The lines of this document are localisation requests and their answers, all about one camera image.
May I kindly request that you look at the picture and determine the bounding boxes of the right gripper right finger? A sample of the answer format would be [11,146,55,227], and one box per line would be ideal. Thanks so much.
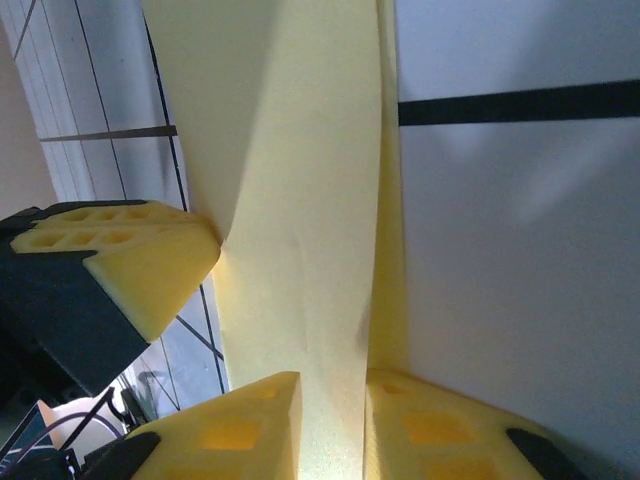
[364,368,594,480]

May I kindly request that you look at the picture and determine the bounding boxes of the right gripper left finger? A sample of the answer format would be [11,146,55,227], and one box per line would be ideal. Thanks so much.
[82,370,304,480]

